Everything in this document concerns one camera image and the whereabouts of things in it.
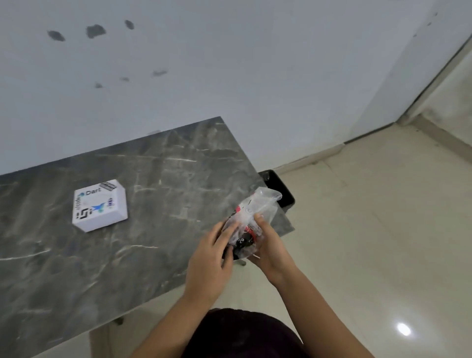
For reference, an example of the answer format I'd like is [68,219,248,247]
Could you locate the person's right forearm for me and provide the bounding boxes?
[271,271,375,358]

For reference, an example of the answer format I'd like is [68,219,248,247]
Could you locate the person's left forearm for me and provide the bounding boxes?
[129,289,219,358]

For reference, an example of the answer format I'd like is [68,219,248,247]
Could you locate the person's dark clothing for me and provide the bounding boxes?
[181,308,307,358]

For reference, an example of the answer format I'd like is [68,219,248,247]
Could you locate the white printed cardboard box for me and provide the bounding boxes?
[72,179,129,233]

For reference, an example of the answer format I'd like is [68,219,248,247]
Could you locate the person's right hand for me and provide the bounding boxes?
[246,213,298,288]

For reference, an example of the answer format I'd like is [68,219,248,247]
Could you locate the black red packaged item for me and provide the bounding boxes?
[229,201,265,258]

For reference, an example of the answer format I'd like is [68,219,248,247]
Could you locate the clear plastic bag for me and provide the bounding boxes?
[221,187,283,261]

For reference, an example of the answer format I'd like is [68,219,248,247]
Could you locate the person's left hand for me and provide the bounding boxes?
[183,221,241,301]

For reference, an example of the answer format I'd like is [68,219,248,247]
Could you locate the black waste bin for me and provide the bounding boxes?
[258,169,296,214]

